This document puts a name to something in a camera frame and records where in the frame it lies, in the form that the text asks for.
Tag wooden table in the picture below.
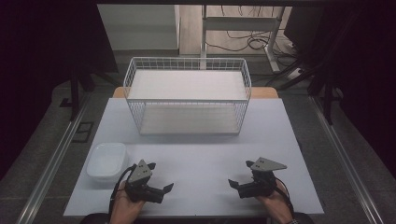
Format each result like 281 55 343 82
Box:
112 86 279 100

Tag white desk frame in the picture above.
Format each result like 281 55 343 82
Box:
200 4 287 75

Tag white wire basket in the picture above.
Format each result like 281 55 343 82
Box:
122 56 252 136

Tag white plastic container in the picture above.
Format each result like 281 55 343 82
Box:
86 142 130 183

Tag person's right hand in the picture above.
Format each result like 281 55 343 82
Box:
255 179 296 224

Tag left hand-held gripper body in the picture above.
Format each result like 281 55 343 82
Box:
124 159 165 204

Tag person's left hand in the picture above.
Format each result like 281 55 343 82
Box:
108 180 148 224

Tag aluminium rail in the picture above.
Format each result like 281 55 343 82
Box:
16 91 92 224
307 94 385 224

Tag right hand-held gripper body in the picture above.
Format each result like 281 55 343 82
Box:
237 156 289 200

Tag white cabinet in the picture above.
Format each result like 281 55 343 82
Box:
96 4 181 51

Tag white power strip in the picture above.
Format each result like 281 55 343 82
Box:
285 66 304 82

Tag black curtain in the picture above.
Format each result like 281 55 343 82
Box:
0 0 120 181
283 0 396 180

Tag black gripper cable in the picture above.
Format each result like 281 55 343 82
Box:
274 176 296 218
108 163 138 217

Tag black floor cables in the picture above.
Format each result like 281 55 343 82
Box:
205 5 302 68

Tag black metal stand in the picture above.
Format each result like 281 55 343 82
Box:
276 43 345 126
68 60 120 122

